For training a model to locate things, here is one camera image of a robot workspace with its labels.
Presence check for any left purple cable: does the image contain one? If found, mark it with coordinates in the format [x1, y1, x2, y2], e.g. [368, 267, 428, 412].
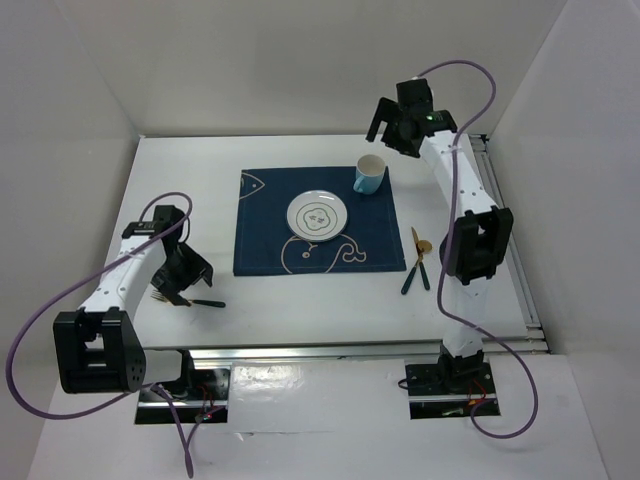
[5, 192, 209, 479]

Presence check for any gold fork dark handle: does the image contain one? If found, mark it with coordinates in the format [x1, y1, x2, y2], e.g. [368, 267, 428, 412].
[151, 291, 226, 308]

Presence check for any white plate blue rim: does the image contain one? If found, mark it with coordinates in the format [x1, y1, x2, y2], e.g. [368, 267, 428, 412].
[286, 190, 349, 243]

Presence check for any blue whale placemat cloth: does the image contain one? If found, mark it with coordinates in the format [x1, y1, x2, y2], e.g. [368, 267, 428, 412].
[233, 166, 406, 277]

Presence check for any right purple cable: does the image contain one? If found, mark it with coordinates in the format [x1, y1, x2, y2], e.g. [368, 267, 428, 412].
[412, 59, 539, 440]

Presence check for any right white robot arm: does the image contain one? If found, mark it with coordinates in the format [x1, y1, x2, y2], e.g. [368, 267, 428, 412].
[366, 78, 514, 392]

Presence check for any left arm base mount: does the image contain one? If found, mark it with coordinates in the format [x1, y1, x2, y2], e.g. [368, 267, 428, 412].
[134, 366, 231, 426]

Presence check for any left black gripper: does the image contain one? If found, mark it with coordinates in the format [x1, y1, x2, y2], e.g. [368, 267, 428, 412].
[149, 242, 213, 307]

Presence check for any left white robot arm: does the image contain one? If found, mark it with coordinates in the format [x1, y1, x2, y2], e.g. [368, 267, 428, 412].
[53, 205, 214, 394]

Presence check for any light blue mug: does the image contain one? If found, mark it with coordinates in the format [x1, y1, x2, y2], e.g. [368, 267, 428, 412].
[353, 155, 386, 195]

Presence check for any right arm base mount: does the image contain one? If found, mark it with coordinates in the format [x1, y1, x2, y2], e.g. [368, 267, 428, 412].
[397, 360, 501, 420]

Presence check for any purple cable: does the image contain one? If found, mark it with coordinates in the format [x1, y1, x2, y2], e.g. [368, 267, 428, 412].
[5, 192, 209, 479]
[412, 59, 539, 440]

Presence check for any aluminium table frame rail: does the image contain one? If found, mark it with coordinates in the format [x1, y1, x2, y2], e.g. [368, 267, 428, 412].
[77, 132, 551, 364]

